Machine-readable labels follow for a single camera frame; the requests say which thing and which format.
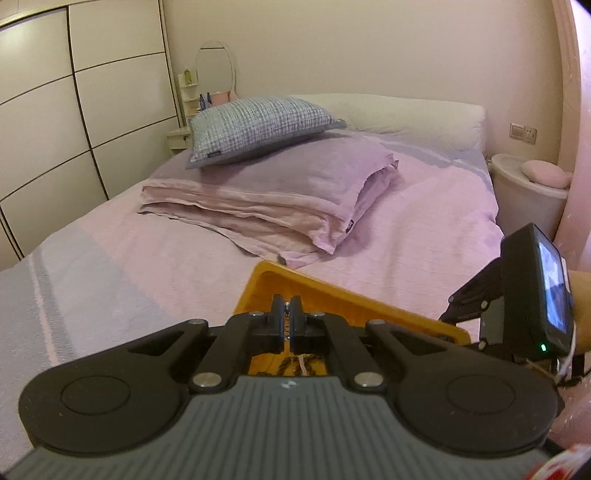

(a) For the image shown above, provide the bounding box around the pink soft pouch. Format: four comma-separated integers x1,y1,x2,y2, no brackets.
522,160,572,188

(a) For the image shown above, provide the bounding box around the white long pillow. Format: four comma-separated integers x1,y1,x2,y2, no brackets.
291,93,488,153

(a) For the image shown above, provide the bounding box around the grey checked pillow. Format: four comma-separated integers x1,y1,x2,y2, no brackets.
186,95,348,170

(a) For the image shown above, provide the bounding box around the yellow plastic tray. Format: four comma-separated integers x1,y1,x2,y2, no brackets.
235,261,472,377

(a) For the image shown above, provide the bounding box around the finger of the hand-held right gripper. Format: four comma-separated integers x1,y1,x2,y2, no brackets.
438,258,504,324

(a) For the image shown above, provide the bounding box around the wall socket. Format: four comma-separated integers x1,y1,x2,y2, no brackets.
509,122,537,143

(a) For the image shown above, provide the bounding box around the dark bead bracelet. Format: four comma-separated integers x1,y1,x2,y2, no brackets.
274,354,326,376

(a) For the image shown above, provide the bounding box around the folded pink blanket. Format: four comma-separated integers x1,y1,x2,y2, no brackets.
139,129,400,271

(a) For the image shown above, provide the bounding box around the small white shelf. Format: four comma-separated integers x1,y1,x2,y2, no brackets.
166,69,204,151

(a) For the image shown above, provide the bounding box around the oval mirror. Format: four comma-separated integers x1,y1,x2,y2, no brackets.
195,40,238,100

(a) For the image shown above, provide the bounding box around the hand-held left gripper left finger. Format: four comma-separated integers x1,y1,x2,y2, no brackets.
127,295,289,393

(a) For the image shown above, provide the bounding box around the white cable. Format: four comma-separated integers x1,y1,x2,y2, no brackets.
553,332,579,385

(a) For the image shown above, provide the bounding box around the pink curtain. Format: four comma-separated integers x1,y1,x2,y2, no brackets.
554,0,591,273

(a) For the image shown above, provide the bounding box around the white round bedside table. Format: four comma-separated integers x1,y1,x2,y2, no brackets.
489,153,571,241

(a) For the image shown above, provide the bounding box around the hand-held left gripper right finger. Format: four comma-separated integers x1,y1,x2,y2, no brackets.
291,295,455,393

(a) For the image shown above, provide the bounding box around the white wardrobe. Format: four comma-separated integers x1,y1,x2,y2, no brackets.
0,0,185,273

